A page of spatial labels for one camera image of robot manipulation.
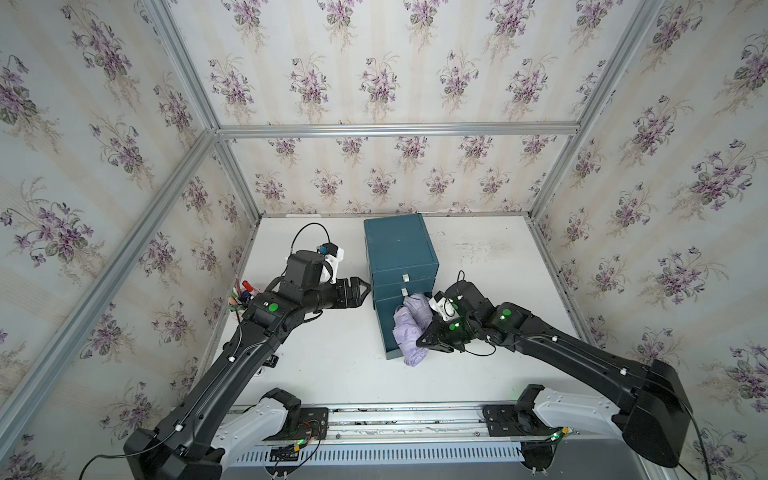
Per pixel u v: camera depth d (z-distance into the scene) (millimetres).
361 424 748
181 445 366
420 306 874
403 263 788
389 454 765
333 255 643
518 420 658
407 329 765
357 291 626
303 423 729
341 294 616
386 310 900
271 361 814
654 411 379
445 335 660
